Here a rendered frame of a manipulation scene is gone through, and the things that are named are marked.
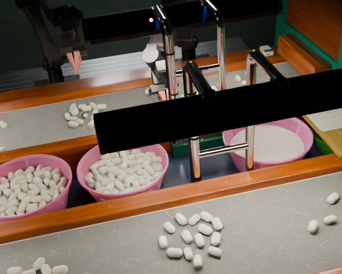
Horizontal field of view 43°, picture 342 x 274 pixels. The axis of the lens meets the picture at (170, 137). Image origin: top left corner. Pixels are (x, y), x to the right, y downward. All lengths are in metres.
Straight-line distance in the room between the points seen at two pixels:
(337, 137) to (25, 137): 1.00
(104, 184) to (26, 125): 0.47
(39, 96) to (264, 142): 0.86
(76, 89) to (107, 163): 0.48
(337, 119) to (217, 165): 0.39
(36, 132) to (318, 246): 0.97
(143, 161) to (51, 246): 0.38
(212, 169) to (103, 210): 0.39
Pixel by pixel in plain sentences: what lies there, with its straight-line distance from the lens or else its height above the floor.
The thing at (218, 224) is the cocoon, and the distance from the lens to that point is 1.08.
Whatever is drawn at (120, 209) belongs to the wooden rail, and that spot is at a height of 0.76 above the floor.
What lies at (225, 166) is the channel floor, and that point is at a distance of 1.38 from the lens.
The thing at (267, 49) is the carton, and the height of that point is 0.79.
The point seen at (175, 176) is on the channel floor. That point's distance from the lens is 1.35.
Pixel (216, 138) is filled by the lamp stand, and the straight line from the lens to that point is 1.43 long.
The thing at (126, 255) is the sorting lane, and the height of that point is 0.74.
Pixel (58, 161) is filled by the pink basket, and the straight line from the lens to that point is 1.36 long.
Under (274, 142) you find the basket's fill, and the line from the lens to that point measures 1.38.
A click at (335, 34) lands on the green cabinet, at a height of 0.96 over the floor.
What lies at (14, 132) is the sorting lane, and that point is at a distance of 1.60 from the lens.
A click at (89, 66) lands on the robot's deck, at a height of 0.67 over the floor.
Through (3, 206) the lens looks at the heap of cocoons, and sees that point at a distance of 1.29.
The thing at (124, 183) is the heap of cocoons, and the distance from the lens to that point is 1.27.
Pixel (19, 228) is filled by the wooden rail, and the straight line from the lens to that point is 1.18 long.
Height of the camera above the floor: 1.54
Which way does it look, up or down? 35 degrees down
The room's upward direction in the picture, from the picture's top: 6 degrees counter-clockwise
